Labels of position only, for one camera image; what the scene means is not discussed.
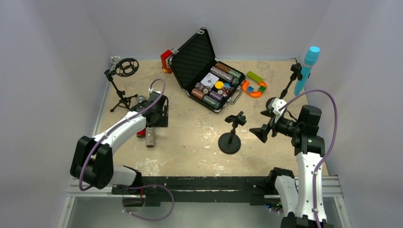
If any silver glitter microphone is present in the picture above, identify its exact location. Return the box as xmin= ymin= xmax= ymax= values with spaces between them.
xmin=145 ymin=127 xmax=155 ymax=148

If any black round-base mic stand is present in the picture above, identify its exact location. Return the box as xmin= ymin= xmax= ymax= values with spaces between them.
xmin=218 ymin=111 xmax=247 ymax=154

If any blue microphone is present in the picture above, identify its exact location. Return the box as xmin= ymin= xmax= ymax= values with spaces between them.
xmin=294 ymin=46 xmax=320 ymax=96

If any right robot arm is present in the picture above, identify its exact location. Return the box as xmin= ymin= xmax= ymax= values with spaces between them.
xmin=250 ymin=105 xmax=334 ymax=228

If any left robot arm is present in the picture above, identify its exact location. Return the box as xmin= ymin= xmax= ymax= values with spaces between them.
xmin=70 ymin=92 xmax=169 ymax=190

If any red microphone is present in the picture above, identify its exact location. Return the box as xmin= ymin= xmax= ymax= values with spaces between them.
xmin=136 ymin=95 xmax=147 ymax=139

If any orange curved toy track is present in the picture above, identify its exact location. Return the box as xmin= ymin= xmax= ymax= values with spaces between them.
xmin=241 ymin=80 xmax=267 ymax=98

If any blue toy brick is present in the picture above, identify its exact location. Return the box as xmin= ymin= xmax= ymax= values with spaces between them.
xmin=247 ymin=86 xmax=254 ymax=93

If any yellow chip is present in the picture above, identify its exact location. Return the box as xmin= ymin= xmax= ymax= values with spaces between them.
xmin=214 ymin=81 xmax=224 ymax=90

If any black poker chip case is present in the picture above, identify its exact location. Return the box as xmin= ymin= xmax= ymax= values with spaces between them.
xmin=168 ymin=27 xmax=246 ymax=113

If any red toy block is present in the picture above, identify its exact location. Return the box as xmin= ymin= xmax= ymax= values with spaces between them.
xmin=160 ymin=50 xmax=173 ymax=74

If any white card deck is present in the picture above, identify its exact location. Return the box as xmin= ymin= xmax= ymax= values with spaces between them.
xmin=200 ymin=73 xmax=220 ymax=87

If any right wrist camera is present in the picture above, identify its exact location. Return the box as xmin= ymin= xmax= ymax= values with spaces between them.
xmin=269 ymin=97 xmax=287 ymax=124

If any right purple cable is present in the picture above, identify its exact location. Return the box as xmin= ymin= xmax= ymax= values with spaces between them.
xmin=270 ymin=89 xmax=338 ymax=228

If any tripod stand with shock mount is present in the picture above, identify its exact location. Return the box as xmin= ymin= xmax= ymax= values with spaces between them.
xmin=104 ymin=57 xmax=139 ymax=113

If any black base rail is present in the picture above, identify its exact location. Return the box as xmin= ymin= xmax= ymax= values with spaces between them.
xmin=112 ymin=176 xmax=279 ymax=207

